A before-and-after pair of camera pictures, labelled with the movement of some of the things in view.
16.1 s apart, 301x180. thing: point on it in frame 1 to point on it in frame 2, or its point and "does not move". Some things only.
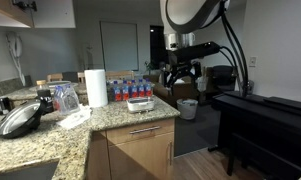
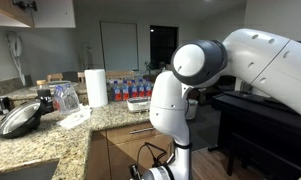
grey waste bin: (187, 108) does not move
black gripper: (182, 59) to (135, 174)
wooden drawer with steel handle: (124, 135) does not move
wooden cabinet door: (150, 158) does not move
